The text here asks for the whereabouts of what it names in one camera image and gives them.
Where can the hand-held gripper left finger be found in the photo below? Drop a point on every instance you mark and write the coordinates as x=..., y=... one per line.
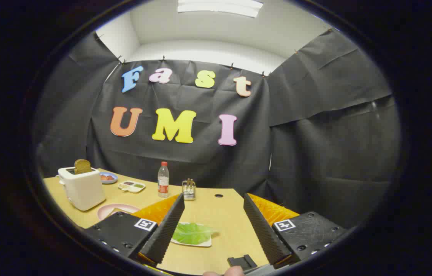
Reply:
x=164, y=234

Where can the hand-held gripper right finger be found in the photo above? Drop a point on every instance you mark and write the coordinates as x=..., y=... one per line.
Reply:
x=265, y=234

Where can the green lettuce leaf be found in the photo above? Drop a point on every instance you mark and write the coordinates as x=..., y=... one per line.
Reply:
x=193, y=233

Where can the brown bread slice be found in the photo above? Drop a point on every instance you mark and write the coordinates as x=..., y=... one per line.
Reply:
x=82, y=167

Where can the white square plate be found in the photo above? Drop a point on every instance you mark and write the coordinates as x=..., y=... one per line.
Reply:
x=196, y=244

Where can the black table clamp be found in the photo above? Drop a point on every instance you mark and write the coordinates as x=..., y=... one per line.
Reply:
x=240, y=262

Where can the clear plastic bottle red cap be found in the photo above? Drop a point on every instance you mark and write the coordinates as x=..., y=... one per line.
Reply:
x=163, y=180

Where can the white divided condiment tray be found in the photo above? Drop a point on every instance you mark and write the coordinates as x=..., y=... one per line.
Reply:
x=124, y=188

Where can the pink round plate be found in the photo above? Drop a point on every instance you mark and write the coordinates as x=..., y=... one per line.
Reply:
x=104, y=211

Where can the blue plate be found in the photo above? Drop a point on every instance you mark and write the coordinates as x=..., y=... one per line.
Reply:
x=114, y=179

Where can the black backdrop cloth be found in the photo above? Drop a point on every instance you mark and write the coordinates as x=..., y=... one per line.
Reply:
x=200, y=165

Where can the red meat pieces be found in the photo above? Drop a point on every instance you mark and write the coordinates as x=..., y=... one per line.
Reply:
x=106, y=178

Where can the white toaster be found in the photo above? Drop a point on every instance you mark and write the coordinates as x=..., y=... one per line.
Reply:
x=83, y=189

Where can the ceiling light panel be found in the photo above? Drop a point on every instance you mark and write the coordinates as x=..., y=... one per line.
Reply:
x=219, y=7

